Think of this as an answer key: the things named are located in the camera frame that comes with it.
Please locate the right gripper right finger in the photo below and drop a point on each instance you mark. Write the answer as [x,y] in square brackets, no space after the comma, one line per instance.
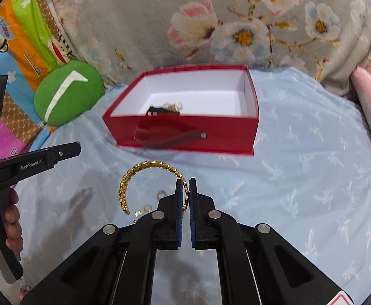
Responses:
[256,264]

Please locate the small gold hoop earring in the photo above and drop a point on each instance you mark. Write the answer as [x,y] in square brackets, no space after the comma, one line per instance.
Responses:
[161,194]

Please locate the black smart watch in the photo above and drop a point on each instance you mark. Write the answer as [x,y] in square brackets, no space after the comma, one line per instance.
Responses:
[153,111]

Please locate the grey floral blanket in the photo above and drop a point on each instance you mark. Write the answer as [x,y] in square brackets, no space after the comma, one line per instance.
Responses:
[326,39]

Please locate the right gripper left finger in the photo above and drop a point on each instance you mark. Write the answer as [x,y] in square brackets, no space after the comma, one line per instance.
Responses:
[115,265]

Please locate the colourful monkey print sheet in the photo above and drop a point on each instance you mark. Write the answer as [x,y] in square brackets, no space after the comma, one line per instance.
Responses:
[31,47]

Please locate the gold cuff bangle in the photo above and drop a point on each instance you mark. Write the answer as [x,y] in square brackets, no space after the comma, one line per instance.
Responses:
[141,183]

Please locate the red jewelry box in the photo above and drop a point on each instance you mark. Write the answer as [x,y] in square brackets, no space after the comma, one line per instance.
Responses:
[216,110]

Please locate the person left hand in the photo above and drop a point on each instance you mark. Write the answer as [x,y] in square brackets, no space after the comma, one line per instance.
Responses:
[14,240]

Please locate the gold dangle hoop earring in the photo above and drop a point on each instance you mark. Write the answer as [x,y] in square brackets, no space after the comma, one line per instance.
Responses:
[141,212]

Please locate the green round cushion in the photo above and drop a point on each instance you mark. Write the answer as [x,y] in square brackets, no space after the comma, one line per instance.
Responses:
[68,92]

